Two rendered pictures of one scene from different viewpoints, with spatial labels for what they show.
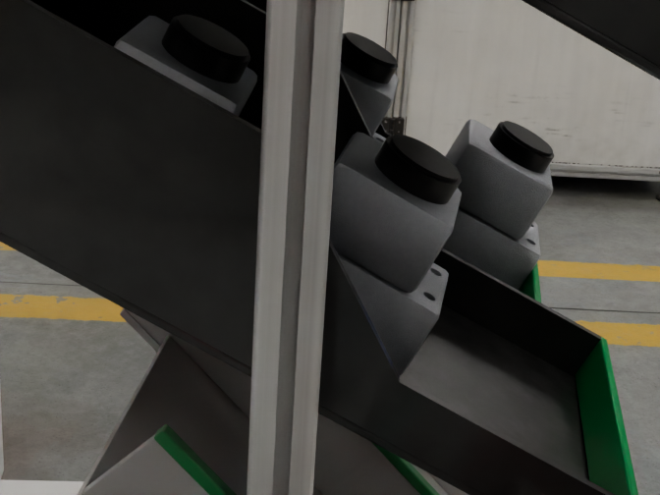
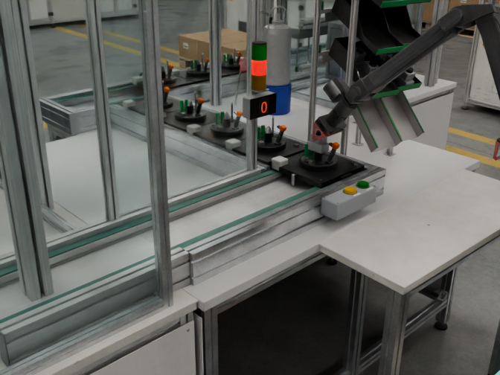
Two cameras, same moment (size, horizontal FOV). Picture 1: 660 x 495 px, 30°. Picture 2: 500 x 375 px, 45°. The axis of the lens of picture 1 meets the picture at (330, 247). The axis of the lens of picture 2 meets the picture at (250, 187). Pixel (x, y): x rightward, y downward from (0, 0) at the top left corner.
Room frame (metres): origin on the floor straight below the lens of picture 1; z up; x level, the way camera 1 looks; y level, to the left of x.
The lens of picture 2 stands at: (-1.33, -1.46, 1.80)
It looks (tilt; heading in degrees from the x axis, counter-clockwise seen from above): 24 degrees down; 51
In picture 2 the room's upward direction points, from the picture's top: 1 degrees clockwise
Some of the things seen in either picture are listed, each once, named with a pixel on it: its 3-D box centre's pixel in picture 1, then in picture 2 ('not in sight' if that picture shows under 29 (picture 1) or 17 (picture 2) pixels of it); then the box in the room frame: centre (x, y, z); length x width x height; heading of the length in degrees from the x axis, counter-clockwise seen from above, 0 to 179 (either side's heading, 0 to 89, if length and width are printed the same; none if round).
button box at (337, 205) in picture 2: not in sight; (349, 199); (0.06, -0.27, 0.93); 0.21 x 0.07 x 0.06; 5
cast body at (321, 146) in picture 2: not in sight; (316, 140); (0.13, -0.03, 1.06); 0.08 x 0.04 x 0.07; 95
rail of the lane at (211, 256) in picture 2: not in sight; (296, 215); (-0.13, -0.22, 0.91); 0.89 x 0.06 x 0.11; 5
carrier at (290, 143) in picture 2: not in sight; (268, 135); (0.11, 0.21, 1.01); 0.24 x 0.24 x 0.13; 5
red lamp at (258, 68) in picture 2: not in sight; (259, 66); (-0.07, 0.06, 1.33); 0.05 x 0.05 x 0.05
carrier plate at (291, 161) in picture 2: not in sight; (317, 167); (0.13, -0.04, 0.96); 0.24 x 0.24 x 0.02; 5
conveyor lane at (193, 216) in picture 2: not in sight; (253, 201); (-0.17, -0.04, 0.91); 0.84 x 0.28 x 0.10; 5
